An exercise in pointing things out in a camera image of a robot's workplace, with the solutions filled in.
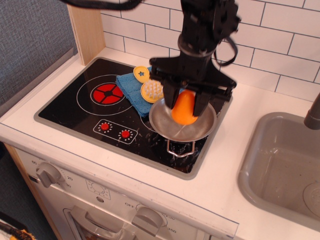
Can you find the black toy stovetop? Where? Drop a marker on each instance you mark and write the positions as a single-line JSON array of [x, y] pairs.
[[93, 98]]

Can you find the grey oven door handle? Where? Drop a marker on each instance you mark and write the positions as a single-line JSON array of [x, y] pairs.
[[97, 223]]

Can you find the red stove knob left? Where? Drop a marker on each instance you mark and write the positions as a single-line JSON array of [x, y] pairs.
[[104, 126]]

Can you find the grey oven knob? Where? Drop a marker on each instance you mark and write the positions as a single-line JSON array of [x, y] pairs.
[[148, 220]]

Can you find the grey toy faucet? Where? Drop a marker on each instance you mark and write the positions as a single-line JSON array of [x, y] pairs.
[[312, 118]]

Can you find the grey toy sink basin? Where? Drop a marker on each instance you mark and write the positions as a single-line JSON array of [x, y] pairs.
[[281, 169]]

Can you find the orange plastic carrot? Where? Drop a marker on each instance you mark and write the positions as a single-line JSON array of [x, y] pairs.
[[183, 110]]

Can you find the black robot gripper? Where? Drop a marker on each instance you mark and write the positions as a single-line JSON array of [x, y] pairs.
[[195, 73]]

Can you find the grey timer knob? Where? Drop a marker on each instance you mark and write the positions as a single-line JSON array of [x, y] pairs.
[[47, 174]]

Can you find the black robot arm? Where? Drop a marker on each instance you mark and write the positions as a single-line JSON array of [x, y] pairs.
[[205, 24]]

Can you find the red stove knob right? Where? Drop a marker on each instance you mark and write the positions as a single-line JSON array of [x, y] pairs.
[[125, 134]]

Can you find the silver metal colander bowl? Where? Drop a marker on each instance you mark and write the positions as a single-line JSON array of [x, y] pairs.
[[162, 122]]

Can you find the blue folded cloth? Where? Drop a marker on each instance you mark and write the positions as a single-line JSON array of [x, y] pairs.
[[131, 89]]

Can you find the white toy oven front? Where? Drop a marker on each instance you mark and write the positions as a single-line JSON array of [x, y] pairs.
[[75, 190]]

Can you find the yellow scrub brush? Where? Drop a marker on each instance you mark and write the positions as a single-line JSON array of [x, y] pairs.
[[151, 90]]

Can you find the light wooden post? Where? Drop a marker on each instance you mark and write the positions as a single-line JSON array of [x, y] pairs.
[[88, 32]]

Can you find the red stove knob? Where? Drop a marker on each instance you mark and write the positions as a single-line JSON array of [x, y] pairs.
[[104, 126], [125, 134]]

